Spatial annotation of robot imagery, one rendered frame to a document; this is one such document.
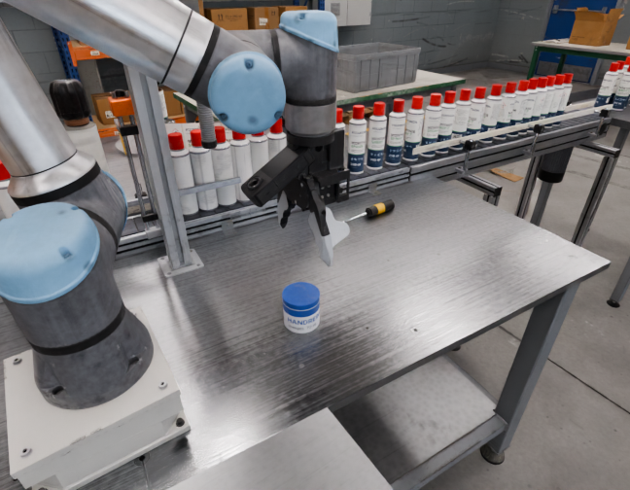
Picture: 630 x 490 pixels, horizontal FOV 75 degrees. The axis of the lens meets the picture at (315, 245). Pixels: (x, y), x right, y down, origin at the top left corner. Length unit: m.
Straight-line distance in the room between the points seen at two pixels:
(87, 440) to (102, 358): 0.10
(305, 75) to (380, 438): 1.10
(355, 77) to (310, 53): 2.17
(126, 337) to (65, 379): 0.08
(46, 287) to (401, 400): 1.18
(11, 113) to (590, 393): 2.01
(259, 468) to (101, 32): 0.54
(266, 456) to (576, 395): 1.57
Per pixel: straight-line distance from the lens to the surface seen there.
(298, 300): 0.75
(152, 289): 0.95
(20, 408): 0.69
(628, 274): 2.49
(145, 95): 0.86
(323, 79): 0.58
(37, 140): 0.62
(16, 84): 0.62
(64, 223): 0.56
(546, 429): 1.86
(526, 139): 1.82
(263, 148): 1.11
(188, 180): 1.06
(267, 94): 0.42
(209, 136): 0.95
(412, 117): 1.39
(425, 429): 1.43
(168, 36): 0.43
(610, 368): 2.21
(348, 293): 0.88
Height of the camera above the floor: 1.38
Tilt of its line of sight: 32 degrees down
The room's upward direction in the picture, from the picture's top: straight up
